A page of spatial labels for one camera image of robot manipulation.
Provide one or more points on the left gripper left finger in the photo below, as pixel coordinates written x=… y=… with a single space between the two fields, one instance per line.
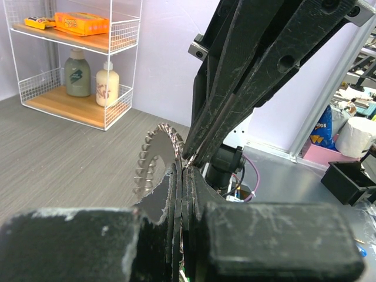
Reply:
x=139 y=243

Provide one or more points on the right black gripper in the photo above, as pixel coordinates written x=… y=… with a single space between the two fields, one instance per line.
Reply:
x=249 y=51

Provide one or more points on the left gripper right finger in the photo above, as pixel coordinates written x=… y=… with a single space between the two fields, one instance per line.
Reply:
x=226 y=241

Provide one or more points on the metal disc with keyrings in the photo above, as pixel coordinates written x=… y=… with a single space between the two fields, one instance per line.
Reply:
x=166 y=144

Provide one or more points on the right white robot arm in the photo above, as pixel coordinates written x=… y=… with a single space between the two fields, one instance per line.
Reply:
x=226 y=164

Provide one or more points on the blue chips bag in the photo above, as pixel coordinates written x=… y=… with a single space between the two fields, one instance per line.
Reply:
x=323 y=129

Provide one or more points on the pink storage box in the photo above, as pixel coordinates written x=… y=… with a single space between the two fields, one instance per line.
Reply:
x=322 y=156

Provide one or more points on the white paper roll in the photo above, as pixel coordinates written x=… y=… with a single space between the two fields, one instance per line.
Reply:
x=356 y=137

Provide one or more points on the black plastic box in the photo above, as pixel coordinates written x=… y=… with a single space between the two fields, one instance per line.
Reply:
x=349 y=183

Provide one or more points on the cream bottle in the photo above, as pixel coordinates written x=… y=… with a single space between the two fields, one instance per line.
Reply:
x=107 y=85

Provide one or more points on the green soap bottle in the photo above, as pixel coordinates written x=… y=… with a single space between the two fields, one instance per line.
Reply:
x=77 y=74

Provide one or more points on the orange snack pack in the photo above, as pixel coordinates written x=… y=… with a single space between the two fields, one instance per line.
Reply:
x=81 y=24

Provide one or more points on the white wire shelf rack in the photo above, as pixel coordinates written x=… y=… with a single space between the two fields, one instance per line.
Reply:
x=39 y=57

